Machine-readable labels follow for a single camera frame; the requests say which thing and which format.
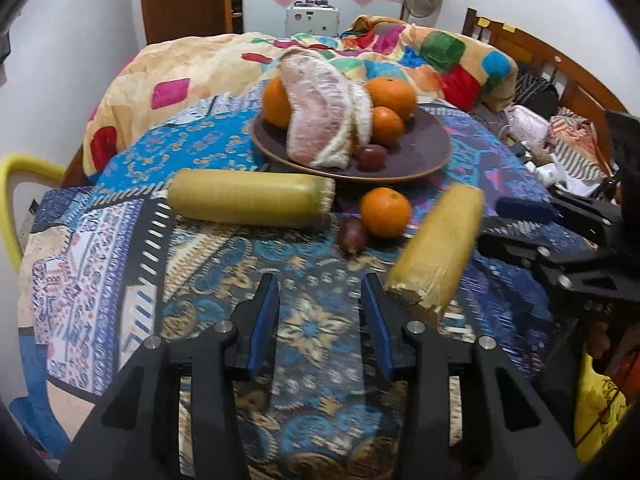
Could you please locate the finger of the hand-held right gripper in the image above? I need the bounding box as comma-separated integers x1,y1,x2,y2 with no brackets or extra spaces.
477,229,608,286
496,196,623,243

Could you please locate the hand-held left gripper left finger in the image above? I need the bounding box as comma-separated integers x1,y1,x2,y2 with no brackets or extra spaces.
57,272,281,480

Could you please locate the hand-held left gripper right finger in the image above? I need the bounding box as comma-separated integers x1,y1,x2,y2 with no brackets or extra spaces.
361,272,583,480

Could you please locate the yellow corn cob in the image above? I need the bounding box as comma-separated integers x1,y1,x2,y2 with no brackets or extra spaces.
166,168,336,229
384,183,485,324

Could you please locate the small orange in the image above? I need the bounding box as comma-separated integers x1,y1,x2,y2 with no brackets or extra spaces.
371,106,406,148
359,187,413,240

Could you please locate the purple plate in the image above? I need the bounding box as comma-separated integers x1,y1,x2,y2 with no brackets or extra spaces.
250,99,452,185

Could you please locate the large orange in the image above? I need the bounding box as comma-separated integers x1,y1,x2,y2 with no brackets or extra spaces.
365,76,418,122

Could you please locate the medium orange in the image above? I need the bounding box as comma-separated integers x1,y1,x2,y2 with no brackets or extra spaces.
262,76,294,131

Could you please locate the pink pomelo segment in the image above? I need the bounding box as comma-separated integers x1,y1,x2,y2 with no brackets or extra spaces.
278,50,357,170

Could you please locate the person's right hand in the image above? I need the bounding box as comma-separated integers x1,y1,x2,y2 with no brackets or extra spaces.
581,321,620,363

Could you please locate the white bottle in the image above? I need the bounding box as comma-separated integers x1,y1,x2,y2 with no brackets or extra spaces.
534,162,559,187

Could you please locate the blue patterned cloth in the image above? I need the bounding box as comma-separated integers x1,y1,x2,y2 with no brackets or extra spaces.
19,94,593,480

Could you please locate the striped cloth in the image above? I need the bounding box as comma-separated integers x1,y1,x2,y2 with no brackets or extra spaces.
549,112,610,183

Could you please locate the pink bag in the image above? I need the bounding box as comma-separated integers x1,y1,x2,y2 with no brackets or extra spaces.
506,105,552,145

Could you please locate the black bag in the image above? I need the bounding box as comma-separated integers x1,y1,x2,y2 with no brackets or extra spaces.
514,74,560,118

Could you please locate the yellow printed cloth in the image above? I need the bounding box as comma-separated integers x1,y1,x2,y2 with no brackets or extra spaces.
574,354,629,465

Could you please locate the wooden bed headboard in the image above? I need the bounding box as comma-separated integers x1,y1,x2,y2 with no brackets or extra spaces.
462,7,632,123

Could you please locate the colourful patchwork blanket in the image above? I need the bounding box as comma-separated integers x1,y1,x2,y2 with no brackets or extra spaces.
82,15,519,183

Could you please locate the small white cabinet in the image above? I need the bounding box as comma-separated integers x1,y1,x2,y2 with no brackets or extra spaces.
285,2,341,37

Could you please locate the yellow chair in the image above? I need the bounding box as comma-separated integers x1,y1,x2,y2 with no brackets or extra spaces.
0,153,67,277

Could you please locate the brown wooden door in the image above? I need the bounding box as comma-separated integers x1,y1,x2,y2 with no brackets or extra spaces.
140,0,234,45

